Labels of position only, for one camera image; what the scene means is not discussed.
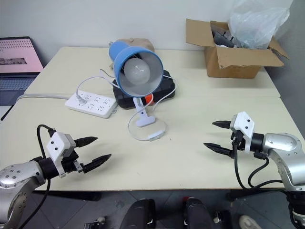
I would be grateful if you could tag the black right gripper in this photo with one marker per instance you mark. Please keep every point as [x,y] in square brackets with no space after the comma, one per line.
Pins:
[238,143]

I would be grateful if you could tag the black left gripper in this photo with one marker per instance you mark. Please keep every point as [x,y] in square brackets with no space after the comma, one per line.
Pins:
[70,164]

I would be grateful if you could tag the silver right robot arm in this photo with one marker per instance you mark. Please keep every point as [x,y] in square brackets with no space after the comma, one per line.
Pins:
[281,143]

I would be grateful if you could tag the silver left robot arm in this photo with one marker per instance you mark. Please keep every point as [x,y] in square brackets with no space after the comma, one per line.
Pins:
[14,174]

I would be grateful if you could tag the white power plug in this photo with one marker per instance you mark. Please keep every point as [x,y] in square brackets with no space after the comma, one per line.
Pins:
[82,101]

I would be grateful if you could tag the blue clip desk lamp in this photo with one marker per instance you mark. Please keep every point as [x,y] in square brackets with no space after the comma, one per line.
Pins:
[121,57]

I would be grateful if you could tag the white power strip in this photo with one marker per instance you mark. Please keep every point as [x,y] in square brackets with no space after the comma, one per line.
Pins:
[95,105]

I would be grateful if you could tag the brown cardboard box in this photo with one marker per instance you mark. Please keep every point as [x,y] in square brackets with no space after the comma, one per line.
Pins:
[233,64]

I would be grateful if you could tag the black case with orange latch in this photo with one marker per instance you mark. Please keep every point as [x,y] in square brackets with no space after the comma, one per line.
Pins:
[166,86]

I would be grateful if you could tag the dark rounded shape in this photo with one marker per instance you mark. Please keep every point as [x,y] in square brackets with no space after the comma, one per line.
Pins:
[197,214]
[138,214]

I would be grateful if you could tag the white shoe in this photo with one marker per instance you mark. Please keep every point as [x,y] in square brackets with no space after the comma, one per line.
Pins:
[247,221]

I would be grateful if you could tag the white light bulb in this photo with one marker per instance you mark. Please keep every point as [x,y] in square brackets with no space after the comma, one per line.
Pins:
[137,71]

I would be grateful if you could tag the dark grey items in box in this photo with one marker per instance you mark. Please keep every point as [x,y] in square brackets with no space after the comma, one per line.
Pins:
[221,38]

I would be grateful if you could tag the clear plastic bag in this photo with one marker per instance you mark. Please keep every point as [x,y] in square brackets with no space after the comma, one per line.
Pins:
[255,23]

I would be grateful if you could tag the beige rounded object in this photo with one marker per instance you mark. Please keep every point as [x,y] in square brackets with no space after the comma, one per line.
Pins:
[143,43]

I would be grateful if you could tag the open laptop with pink screen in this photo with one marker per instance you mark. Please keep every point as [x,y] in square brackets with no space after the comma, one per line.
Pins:
[14,59]

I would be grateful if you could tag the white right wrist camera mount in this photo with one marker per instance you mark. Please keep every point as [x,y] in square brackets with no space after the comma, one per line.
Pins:
[245,124]

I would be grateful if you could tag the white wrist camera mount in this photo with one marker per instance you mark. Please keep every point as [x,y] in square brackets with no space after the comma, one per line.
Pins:
[245,124]
[56,145]

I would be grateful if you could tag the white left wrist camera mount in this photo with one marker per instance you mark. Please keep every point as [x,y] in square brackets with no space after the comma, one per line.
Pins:
[56,145]

